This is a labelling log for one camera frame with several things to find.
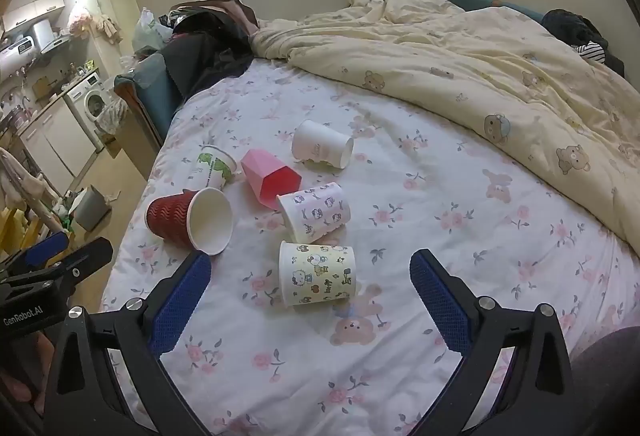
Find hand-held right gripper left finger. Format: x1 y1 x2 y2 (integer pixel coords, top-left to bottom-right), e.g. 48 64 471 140
42 250 213 436

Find teal bed frame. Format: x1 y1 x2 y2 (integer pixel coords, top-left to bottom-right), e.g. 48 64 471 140
113 52 183 148

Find yellow frame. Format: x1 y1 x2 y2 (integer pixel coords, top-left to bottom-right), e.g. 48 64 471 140
0 209 41 257

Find person's leg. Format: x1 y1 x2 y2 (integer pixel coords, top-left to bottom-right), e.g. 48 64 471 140
570 326 640 436

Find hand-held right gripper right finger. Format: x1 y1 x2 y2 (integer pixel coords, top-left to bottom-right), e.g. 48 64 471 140
409 249 576 436

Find white water heater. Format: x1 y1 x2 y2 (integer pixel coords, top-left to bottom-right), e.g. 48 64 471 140
0 34 36 77

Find black clothing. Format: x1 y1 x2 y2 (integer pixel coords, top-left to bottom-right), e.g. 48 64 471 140
162 0 261 100

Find grey trash bin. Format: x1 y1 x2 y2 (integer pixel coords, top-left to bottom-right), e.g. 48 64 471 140
72 185 112 232

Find cream cartoon print cup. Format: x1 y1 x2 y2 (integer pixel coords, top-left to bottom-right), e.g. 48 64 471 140
278 240 358 308

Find pink faceted cup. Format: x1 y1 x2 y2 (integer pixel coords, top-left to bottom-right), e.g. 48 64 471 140
240 149 303 211

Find plain white cup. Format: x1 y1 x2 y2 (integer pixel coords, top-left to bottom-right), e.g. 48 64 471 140
291 119 355 169

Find white plastic bag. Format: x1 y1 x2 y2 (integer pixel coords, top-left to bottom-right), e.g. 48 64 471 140
131 7 173 52

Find beige hanging garment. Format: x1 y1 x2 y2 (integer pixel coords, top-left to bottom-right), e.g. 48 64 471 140
0 147 61 227

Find pink hanging clothes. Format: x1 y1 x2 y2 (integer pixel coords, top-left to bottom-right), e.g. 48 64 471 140
67 4 123 42

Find red ribbed paper cup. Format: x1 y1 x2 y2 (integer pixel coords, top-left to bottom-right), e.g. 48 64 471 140
145 187 234 257

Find upper kitchen cabinet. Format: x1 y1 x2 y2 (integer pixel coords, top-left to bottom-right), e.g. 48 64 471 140
0 0 68 34

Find striped cloth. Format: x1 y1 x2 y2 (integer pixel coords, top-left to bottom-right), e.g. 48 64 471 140
572 41 608 62

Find cream bear print duvet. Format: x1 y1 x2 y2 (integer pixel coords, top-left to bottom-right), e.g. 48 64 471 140
249 0 640 259

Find kitchen cabinet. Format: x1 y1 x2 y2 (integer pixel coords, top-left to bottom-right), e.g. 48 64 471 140
17 99 103 192
0 0 68 34

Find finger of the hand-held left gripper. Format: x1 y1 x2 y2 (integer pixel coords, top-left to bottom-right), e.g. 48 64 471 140
10 237 114 298
0 231 71 278

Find white washing machine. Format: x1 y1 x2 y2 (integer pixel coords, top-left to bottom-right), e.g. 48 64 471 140
64 71 118 152

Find person's left hand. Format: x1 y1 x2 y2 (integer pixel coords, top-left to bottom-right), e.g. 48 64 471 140
0 331 57 418

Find dark clothes pile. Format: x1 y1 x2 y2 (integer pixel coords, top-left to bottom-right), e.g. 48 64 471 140
542 9 626 77

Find lower kitchen cabinet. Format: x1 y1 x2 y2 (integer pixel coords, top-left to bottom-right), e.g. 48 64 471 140
17 99 103 192

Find white cartoon print cup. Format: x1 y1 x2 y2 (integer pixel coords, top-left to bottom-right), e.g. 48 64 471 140
276 182 352 242

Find teal pillow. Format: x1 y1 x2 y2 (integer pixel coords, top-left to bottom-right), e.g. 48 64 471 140
448 0 546 22

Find white green print cup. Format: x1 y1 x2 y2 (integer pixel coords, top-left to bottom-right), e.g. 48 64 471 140
189 145 237 191

